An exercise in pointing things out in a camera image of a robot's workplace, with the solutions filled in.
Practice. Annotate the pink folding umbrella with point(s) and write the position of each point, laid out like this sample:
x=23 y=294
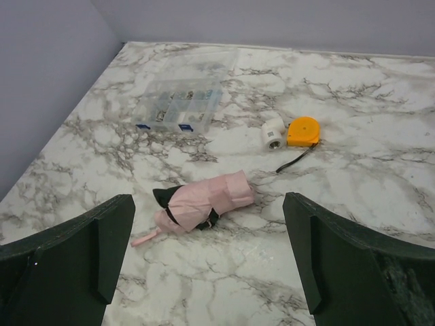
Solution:
x=198 y=205

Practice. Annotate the white orange small device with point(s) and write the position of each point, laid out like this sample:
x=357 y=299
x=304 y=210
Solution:
x=302 y=132

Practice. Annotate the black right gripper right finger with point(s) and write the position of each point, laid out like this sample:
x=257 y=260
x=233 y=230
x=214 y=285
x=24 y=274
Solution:
x=353 y=275

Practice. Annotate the white pipe elbow fitting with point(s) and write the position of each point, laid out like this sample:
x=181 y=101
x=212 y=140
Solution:
x=273 y=134

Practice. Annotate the clear plastic organizer box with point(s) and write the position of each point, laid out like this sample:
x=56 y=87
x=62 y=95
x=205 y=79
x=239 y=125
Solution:
x=184 y=95

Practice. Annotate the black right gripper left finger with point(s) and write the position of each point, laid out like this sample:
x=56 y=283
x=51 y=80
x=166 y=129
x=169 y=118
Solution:
x=67 y=274

